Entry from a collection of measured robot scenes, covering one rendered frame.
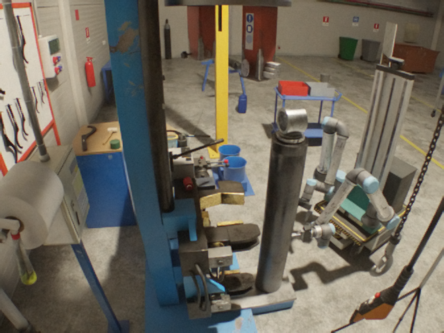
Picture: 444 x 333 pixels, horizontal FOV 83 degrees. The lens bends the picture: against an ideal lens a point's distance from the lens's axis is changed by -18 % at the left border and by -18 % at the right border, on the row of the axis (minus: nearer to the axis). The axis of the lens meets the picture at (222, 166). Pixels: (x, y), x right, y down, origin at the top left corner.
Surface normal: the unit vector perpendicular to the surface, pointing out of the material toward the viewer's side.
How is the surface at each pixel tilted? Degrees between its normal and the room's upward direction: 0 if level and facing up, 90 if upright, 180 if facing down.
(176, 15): 90
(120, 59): 90
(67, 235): 90
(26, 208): 90
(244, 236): 0
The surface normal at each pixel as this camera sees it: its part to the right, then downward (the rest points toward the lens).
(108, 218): 0.17, 0.51
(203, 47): 0.69, 0.38
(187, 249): 0.00, -0.85
